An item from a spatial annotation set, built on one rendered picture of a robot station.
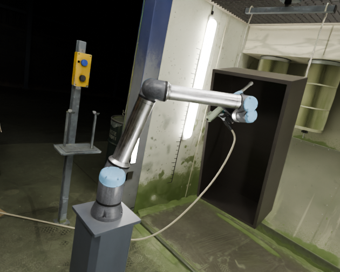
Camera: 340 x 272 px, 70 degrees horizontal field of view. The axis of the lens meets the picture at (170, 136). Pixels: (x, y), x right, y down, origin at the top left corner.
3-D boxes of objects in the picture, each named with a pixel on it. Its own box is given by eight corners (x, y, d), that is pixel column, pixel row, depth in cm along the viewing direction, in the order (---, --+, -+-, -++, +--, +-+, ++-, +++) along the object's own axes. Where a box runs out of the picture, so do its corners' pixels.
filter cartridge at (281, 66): (270, 125, 327) (289, 62, 306) (272, 129, 293) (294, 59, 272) (243, 119, 336) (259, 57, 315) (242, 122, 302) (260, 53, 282)
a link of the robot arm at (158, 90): (143, 77, 129) (262, 95, 139) (143, 77, 141) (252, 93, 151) (141, 99, 132) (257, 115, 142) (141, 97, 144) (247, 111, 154)
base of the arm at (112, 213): (99, 225, 135) (102, 209, 133) (85, 208, 148) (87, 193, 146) (128, 217, 148) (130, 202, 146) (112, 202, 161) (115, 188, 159)
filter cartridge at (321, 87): (299, 140, 253) (326, 58, 234) (278, 131, 287) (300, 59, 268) (328, 144, 260) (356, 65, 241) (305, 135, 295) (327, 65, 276)
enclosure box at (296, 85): (216, 182, 260) (235, 67, 215) (271, 210, 223) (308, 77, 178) (196, 196, 236) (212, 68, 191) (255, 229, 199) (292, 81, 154)
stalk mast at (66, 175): (63, 219, 234) (83, 41, 197) (66, 222, 230) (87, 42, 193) (56, 221, 230) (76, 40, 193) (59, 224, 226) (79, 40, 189)
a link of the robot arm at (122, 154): (96, 185, 153) (144, 73, 139) (101, 174, 170) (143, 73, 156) (119, 193, 156) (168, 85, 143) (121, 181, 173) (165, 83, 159)
